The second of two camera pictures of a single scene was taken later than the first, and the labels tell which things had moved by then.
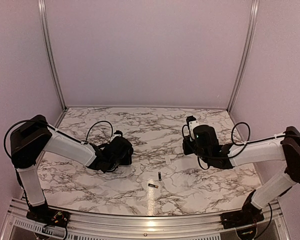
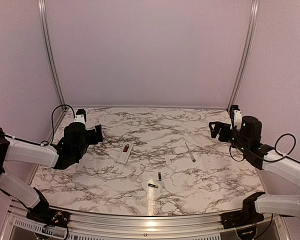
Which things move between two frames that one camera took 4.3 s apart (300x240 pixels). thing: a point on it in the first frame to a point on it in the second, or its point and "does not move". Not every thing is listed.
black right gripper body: [199, 151] to [241, 142]
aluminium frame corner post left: [41, 8] does not move
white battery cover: [168, 160] does not move
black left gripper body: [126, 160] to [83, 147]
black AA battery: [153, 185] does not move
